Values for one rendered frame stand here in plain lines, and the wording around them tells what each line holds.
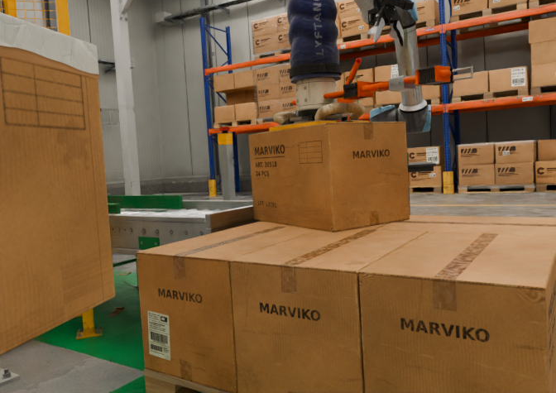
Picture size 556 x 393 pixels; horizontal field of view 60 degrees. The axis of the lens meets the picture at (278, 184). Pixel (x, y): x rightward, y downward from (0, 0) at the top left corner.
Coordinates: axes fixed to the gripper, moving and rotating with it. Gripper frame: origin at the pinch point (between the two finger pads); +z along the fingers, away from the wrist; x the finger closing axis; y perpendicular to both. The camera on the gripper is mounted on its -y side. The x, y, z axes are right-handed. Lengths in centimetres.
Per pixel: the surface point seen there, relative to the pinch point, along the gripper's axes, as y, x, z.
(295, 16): 40.6, 11.0, -19.6
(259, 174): 63, 19, 46
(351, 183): 11, 13, 50
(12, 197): -53, 131, 42
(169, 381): 27, 83, 109
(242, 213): 68, 26, 63
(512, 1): 302, -659, -198
